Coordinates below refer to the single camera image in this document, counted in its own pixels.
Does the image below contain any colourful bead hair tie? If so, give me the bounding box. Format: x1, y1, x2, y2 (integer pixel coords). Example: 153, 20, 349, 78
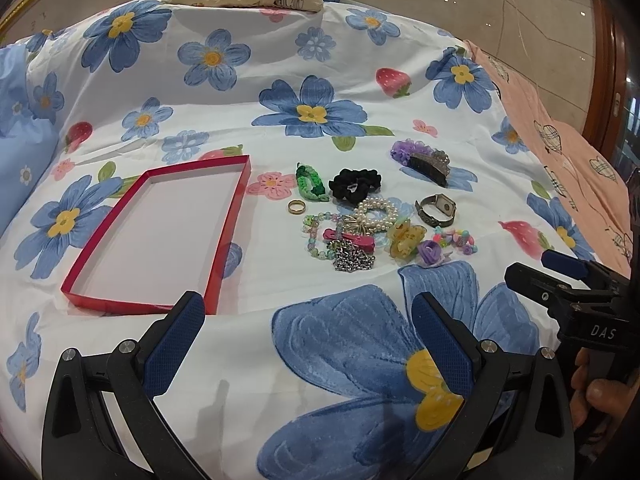
433, 226, 478, 257

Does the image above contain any purple flower hair tie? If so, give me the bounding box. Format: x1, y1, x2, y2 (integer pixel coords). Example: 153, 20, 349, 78
416, 238, 449, 268

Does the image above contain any silver wrist watch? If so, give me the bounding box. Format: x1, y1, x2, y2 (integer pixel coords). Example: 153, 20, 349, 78
414, 193, 457, 228

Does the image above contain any silver chain bracelet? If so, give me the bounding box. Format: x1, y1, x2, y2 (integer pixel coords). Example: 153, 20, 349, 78
328, 238, 378, 273

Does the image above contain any black velvet scrunchie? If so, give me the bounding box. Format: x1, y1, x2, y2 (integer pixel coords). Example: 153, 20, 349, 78
329, 168, 382, 206

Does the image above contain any pastel beaded bracelet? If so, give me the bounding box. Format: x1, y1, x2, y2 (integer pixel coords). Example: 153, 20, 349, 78
300, 212, 346, 261

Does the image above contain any green braided bracelet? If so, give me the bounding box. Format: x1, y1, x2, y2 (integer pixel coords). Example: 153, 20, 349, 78
294, 161, 331, 204

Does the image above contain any right hand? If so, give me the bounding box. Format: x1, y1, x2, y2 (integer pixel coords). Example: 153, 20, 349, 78
570, 348, 639, 454

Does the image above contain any pink printed blanket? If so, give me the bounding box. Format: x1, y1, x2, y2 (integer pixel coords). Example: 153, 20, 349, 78
464, 40, 634, 276

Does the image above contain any yellow claw hair clip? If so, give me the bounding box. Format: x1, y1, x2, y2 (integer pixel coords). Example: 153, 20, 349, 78
387, 219, 426, 260

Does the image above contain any black comb hair clip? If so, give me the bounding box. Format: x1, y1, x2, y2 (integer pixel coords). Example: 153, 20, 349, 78
408, 150, 450, 188

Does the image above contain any pink hair clip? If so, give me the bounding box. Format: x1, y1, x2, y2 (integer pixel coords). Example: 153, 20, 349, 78
322, 229, 375, 254

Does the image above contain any red shallow tray box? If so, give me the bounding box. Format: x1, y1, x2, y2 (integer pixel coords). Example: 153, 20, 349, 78
61, 155, 250, 315

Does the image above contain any purple frilly scrunchie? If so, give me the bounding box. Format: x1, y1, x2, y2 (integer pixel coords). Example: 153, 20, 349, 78
390, 139, 434, 167

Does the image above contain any floral white bed sheet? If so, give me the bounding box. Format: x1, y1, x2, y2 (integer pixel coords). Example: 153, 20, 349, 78
1, 0, 605, 479

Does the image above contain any light blue pillow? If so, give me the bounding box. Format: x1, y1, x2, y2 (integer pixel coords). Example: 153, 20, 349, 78
0, 44, 58, 233

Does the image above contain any brown wooden furniture frame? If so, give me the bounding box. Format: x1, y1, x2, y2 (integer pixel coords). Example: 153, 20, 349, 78
582, 0, 627, 162

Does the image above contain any pearl bracelet with bow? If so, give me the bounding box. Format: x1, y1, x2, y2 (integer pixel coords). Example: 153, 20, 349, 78
342, 196, 404, 241

